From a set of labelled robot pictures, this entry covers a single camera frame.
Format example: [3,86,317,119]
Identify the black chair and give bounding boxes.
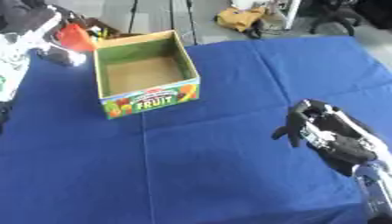
[304,0,365,37]

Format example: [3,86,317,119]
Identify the orange toy fruit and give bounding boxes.
[53,23,100,53]

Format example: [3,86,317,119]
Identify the white furniture leg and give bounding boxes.
[274,0,304,31]

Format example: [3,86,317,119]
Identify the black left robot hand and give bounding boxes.
[0,0,89,67]

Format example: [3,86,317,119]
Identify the brown box of toys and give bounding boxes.
[80,17,146,41]

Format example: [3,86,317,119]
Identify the yellow bag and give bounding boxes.
[213,5,269,39]

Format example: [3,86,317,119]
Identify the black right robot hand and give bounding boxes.
[269,98,383,178]

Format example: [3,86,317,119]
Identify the black tripod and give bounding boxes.
[125,0,201,46]

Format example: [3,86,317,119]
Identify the tan cardboard box green inside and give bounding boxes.
[92,29,202,121]

